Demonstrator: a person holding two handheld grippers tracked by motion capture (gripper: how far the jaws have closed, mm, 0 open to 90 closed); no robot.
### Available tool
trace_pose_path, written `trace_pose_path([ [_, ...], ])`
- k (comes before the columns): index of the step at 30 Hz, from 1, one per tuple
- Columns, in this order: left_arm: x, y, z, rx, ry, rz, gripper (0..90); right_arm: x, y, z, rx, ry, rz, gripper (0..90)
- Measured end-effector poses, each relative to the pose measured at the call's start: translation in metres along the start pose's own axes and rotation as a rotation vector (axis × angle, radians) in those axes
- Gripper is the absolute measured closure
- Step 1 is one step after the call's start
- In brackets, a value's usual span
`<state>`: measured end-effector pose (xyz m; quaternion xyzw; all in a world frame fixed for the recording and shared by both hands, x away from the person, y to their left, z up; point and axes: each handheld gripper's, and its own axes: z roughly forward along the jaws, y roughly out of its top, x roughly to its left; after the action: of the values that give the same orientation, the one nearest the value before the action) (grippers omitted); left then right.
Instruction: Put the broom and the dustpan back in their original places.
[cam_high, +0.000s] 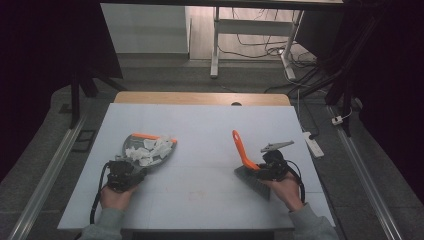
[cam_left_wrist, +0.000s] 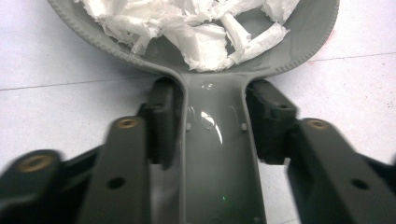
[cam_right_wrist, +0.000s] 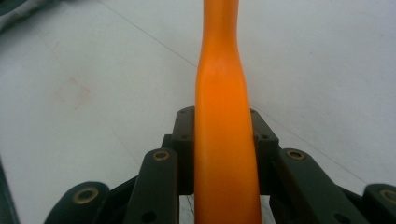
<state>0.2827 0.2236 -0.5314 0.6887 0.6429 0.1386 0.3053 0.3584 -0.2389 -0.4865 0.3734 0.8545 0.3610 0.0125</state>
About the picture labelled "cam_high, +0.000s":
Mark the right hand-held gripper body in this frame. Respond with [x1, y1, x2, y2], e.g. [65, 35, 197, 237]
[259, 140, 296, 182]

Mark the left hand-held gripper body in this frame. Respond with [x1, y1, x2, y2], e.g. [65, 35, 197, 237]
[106, 154, 144, 193]

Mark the pile of white paper scraps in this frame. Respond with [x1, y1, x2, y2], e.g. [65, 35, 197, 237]
[124, 134, 177, 167]

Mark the orange-handled grey brush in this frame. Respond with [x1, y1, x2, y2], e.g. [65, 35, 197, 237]
[231, 129, 272, 202]

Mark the grey dustpan with orange edge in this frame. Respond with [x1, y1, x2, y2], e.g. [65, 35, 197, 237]
[114, 132, 178, 175]

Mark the person's left hand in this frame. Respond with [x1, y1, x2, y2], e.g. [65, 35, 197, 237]
[99, 183, 140, 212]

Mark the person's right hand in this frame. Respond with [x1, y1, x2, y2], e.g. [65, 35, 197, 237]
[266, 171, 305, 213]

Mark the white power strip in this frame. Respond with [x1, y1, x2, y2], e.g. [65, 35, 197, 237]
[302, 131, 325, 159]

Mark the pale blue table mat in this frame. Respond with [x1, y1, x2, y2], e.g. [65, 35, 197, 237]
[57, 102, 336, 231]

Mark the black metal stand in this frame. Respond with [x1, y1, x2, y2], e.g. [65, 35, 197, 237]
[293, 13, 384, 138]
[58, 68, 128, 130]

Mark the wooden table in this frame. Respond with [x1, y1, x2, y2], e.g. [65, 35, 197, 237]
[113, 91, 292, 107]

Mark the white cabinet panel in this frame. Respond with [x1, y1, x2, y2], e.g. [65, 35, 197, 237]
[100, 3, 192, 55]

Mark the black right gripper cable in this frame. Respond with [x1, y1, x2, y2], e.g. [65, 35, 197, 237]
[285, 159, 307, 204]

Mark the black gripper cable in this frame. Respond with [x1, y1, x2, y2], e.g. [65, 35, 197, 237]
[285, 159, 307, 204]
[89, 161, 112, 226]

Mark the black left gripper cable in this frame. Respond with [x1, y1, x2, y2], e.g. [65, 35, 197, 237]
[89, 161, 112, 226]

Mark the black rectangular floor frame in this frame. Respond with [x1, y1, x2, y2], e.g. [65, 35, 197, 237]
[71, 129, 98, 154]

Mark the aluminium floor rail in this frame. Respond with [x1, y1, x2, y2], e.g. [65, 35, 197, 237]
[7, 114, 88, 240]
[328, 105, 404, 240]

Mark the tangle of black floor cables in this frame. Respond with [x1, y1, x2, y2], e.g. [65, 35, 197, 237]
[218, 8, 321, 94]

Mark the white desk frame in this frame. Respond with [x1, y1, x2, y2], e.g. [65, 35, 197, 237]
[209, 6, 305, 81]

